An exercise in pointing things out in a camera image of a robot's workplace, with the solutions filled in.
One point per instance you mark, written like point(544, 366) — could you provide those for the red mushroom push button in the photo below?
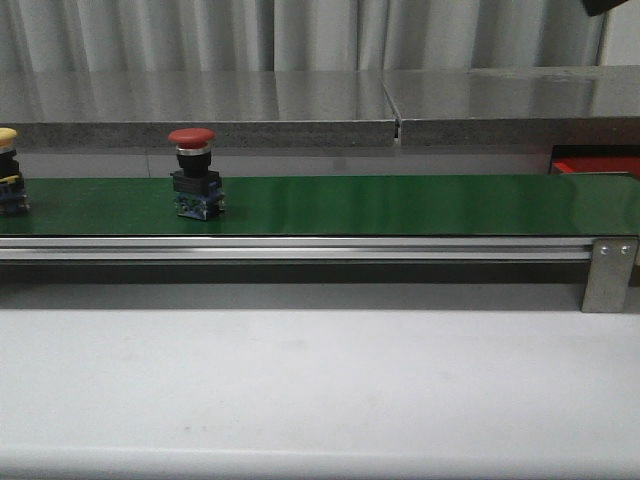
point(198, 192)

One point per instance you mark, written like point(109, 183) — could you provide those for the green conveyor belt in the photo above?
point(411, 205)

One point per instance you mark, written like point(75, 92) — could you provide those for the yellow mushroom push button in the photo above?
point(14, 199)

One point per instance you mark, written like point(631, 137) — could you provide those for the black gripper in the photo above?
point(599, 7)

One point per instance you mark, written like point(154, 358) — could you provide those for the aluminium conveyor side rail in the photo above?
point(294, 248)

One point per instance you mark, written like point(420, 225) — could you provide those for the grey pleated curtain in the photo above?
point(94, 36)

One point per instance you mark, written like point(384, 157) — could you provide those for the steel conveyor support bracket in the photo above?
point(612, 262)

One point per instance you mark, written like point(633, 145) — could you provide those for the left grey stone slab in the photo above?
point(138, 110)

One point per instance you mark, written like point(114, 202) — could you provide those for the red plastic tray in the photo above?
point(626, 165)

